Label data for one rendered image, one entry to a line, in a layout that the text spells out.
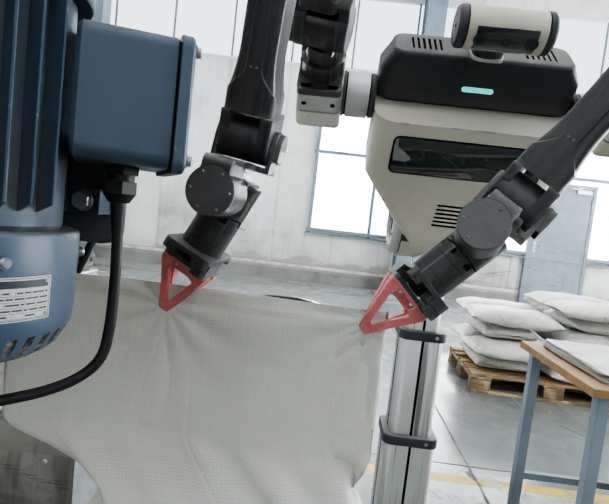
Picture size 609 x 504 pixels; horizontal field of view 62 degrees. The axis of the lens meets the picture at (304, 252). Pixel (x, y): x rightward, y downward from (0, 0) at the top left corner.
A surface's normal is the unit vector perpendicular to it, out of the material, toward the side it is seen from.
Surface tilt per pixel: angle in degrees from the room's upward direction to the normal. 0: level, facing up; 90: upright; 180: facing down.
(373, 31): 90
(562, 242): 90
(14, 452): 90
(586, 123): 94
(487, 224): 76
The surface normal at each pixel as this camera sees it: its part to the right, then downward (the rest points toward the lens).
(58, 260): 0.98, 0.14
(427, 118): 0.05, -0.71
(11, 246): 0.81, 0.17
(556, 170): -0.48, 0.09
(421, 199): -0.11, 0.70
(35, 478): -0.05, 0.07
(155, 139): 0.36, 0.11
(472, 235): -0.24, -0.19
